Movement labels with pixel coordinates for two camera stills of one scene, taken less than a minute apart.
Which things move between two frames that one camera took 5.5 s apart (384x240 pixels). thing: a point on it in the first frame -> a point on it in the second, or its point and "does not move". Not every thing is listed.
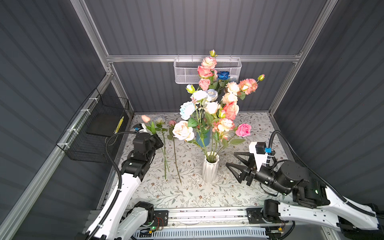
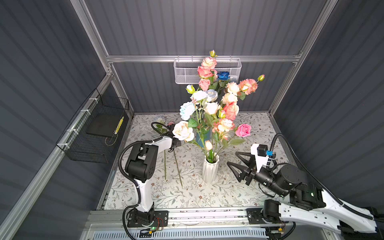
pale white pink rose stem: [212, 108] does not move
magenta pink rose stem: [242, 130] does not move
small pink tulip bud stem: [146, 119] -> [209, 146]
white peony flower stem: [231, 96] does not move
